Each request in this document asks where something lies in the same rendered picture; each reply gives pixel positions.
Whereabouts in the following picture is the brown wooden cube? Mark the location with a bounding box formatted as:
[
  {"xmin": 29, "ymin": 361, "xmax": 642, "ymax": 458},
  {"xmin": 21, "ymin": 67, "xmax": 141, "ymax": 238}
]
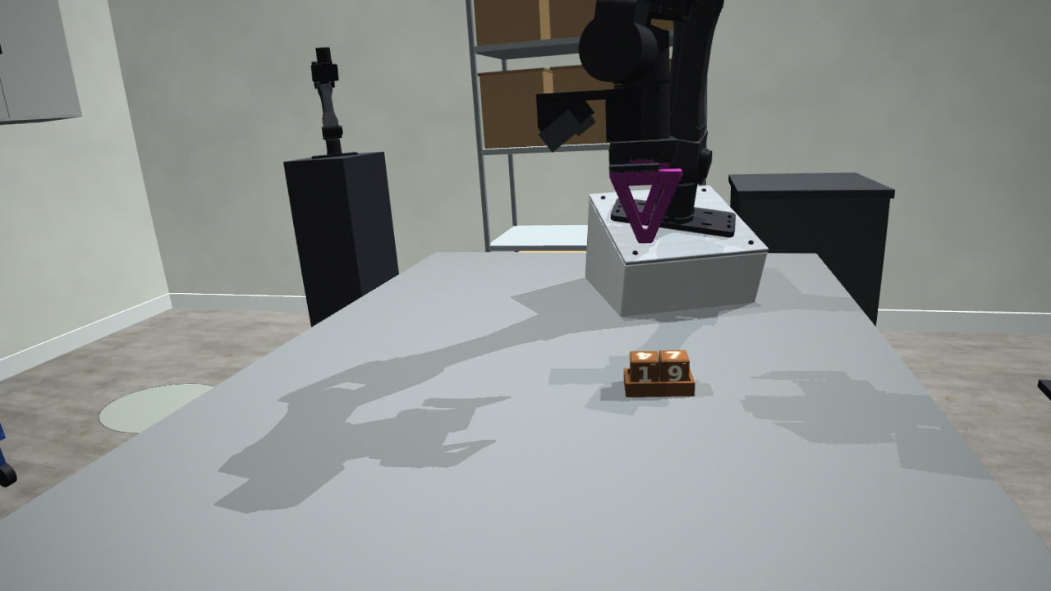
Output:
[
  {"xmin": 630, "ymin": 351, "xmax": 659, "ymax": 383},
  {"xmin": 659, "ymin": 350, "xmax": 691, "ymax": 382}
]

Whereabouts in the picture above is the brown wooden tray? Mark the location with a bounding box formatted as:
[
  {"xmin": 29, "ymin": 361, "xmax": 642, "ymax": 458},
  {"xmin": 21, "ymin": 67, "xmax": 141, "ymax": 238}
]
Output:
[{"xmin": 624, "ymin": 368, "xmax": 695, "ymax": 398}]

